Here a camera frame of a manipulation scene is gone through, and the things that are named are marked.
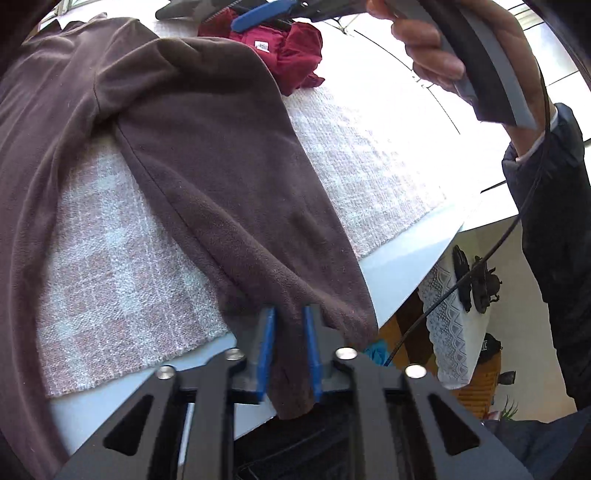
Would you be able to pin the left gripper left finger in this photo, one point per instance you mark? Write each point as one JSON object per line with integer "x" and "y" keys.
{"x": 248, "y": 381}

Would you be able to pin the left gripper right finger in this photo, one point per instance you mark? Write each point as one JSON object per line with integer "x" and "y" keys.
{"x": 327, "y": 356}

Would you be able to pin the brown fleece garment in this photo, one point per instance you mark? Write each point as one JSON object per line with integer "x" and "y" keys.
{"x": 201, "y": 124}

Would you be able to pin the person's right hand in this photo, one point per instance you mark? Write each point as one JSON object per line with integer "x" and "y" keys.
{"x": 423, "y": 45}

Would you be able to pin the white lace curtain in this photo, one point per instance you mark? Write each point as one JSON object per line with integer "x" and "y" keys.
{"x": 446, "y": 323}

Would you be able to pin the pink plaid table cloth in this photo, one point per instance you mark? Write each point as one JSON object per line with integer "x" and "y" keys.
{"x": 119, "y": 294}

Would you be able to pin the black jacket sleeve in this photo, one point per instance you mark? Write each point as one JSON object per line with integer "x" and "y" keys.
{"x": 551, "y": 189}

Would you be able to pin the dark red garment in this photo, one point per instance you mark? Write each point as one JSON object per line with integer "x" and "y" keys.
{"x": 291, "y": 55}

